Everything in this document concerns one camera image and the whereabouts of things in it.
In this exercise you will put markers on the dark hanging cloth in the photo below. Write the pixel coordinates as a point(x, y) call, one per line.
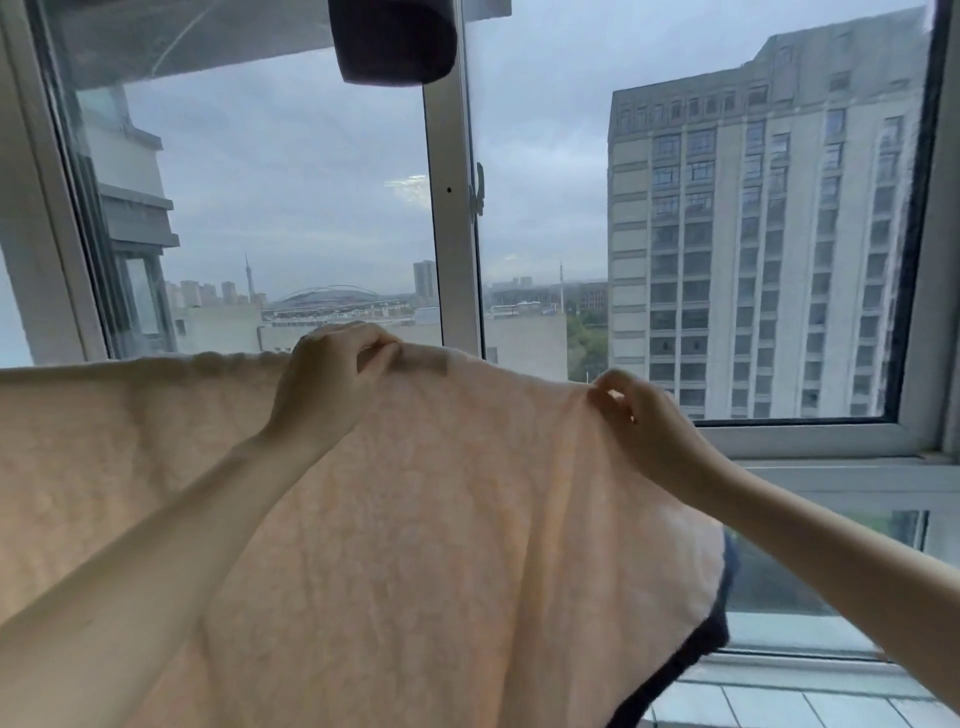
point(393, 39)

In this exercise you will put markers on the person's left fingers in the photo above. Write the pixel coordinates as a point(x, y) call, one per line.
point(364, 346)

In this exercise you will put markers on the person's right hand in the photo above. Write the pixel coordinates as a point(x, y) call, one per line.
point(654, 435)

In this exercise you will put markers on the person's left hand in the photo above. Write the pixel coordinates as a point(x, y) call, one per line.
point(319, 386)

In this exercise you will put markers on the person's right forearm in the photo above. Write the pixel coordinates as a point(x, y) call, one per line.
point(840, 555)

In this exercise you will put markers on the tall grey building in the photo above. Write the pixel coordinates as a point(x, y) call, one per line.
point(757, 232)

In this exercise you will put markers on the grey building with balconies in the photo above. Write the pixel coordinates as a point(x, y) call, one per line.
point(124, 202)

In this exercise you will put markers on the person's left forearm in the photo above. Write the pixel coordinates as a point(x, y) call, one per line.
point(142, 566)

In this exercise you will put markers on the domed stadium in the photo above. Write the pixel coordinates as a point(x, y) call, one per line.
point(337, 298)

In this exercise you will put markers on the beige towel with dark trim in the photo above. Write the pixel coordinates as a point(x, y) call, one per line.
point(420, 555)

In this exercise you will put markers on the person's right fingers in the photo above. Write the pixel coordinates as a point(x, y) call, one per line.
point(611, 397)

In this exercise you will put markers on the white window frame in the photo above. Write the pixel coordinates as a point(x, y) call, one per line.
point(459, 225)

